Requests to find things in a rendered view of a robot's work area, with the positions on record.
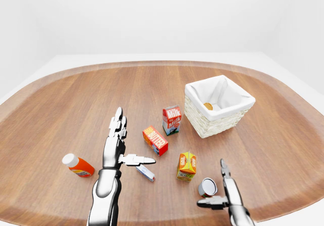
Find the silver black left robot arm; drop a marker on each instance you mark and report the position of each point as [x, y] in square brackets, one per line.
[103, 198]

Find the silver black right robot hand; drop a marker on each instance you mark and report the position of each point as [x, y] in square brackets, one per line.
[229, 193]

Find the silver-lidded red green tin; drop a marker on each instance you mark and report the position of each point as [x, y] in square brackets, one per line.
[207, 187]

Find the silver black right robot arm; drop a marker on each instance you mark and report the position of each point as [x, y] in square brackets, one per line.
[240, 216]

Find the red orange butter box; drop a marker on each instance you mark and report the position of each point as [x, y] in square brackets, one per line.
[155, 140]

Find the white woven basket with liner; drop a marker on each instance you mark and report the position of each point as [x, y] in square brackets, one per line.
[219, 106]

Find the round orange tin lid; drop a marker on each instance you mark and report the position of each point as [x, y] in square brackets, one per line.
[208, 106]

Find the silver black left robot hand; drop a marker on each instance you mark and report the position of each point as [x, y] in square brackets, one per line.
[111, 148]

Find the orange bottle with white cap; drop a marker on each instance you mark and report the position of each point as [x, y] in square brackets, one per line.
[79, 165]

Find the small white blue box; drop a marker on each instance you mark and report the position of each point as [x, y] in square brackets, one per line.
[146, 173]

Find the red white milk carton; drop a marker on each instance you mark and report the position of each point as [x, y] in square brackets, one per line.
[172, 120]

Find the orange yellow juice carton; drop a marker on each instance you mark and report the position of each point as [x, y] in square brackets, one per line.
[186, 167]

